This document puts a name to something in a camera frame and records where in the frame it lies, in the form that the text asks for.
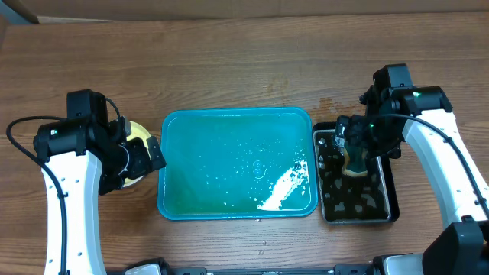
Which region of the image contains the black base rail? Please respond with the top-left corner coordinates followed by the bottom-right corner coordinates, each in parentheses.
top-left (106, 257), bottom-right (425, 275)

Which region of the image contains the yellow green sponge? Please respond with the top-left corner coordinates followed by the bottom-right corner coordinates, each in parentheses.
top-left (342, 147), bottom-right (368, 177)

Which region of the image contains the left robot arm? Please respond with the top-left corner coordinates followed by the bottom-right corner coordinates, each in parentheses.
top-left (34, 115), bottom-right (166, 274)

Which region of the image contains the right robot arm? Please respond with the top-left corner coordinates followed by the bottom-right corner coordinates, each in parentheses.
top-left (333, 86), bottom-right (488, 275)

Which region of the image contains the teal plastic tray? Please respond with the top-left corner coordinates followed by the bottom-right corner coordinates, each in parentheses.
top-left (157, 107), bottom-right (318, 221)

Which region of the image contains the black water tray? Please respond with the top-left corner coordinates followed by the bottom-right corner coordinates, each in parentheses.
top-left (313, 122), bottom-right (400, 225)

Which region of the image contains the green rimmed plate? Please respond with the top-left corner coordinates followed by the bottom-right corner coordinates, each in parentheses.
top-left (123, 121), bottom-right (151, 189)

